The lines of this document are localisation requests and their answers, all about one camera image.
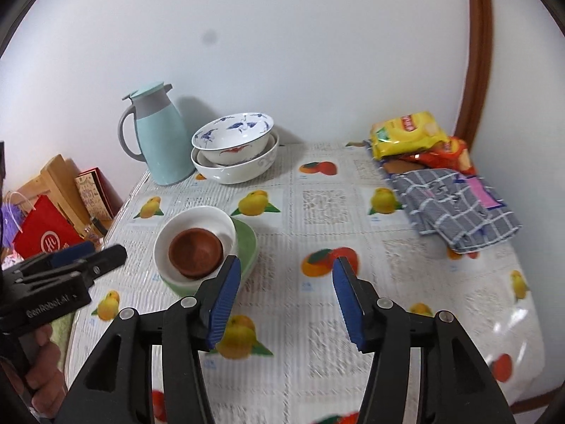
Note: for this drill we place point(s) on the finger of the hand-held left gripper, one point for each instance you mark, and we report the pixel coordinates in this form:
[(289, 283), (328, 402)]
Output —
[(103, 260), (70, 251)]

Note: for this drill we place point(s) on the red paper bag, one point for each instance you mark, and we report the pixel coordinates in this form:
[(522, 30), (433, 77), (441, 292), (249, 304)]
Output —
[(44, 229)]

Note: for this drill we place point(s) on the pink paper slip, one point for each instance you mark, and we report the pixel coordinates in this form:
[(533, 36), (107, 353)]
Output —
[(485, 192)]

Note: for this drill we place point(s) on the patterned gift box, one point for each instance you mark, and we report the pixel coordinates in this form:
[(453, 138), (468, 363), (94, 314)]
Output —
[(95, 194)]

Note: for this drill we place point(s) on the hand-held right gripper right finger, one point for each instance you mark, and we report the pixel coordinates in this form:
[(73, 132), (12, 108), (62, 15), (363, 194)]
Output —
[(348, 304)]

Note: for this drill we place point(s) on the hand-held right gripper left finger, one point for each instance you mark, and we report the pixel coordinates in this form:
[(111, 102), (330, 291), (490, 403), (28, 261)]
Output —
[(225, 304)]

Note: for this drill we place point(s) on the grey checked cloth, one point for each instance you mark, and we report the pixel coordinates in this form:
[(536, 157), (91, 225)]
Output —
[(459, 221)]

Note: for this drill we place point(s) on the purple bag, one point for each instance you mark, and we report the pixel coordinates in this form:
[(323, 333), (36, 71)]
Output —
[(9, 221)]

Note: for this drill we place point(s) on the plain white bowl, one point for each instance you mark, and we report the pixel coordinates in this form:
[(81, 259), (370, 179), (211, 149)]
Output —
[(198, 218)]

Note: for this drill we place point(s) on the yellow snack bag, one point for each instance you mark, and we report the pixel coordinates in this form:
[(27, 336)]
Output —
[(406, 134)]

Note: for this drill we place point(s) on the fruit print tablecloth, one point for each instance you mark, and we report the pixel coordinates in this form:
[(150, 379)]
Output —
[(291, 318)]

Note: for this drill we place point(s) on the large white bowl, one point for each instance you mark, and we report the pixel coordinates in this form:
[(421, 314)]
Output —
[(238, 172)]

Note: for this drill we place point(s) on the blue patterned white bowl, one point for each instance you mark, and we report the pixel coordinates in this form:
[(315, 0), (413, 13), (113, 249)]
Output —
[(234, 134)]

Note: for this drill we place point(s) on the red snack bag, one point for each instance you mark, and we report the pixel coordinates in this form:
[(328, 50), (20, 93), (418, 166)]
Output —
[(454, 154)]

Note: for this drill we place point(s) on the person's left hand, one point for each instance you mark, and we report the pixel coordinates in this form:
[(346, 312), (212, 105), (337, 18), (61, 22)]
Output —
[(46, 380)]

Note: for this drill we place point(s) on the light blue thermos jug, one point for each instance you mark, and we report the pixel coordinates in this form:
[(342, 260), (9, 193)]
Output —
[(163, 145)]

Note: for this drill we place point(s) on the green square plate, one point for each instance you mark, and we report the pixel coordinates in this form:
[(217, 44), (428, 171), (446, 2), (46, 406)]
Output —
[(247, 240)]

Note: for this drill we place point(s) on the small brown clay bowl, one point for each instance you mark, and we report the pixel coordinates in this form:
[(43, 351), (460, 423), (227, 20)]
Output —
[(196, 247), (194, 276)]

